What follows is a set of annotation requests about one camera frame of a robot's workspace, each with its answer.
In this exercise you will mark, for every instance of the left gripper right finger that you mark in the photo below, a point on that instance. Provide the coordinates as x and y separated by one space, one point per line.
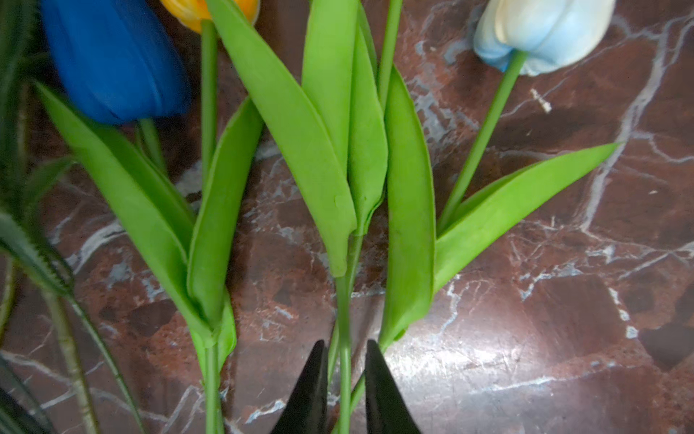
385 407

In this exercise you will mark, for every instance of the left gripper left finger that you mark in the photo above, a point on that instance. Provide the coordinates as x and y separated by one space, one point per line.
306 409

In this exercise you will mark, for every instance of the blue tulip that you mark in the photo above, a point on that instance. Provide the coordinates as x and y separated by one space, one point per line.
121 72

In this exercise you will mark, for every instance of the orange yellow tulip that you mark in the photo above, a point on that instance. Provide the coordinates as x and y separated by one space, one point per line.
226 162

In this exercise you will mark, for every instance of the dusty blue rose bunch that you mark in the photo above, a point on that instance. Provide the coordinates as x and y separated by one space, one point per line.
21 192

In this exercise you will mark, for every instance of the pale white tulip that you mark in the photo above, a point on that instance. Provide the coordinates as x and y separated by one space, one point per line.
542 32

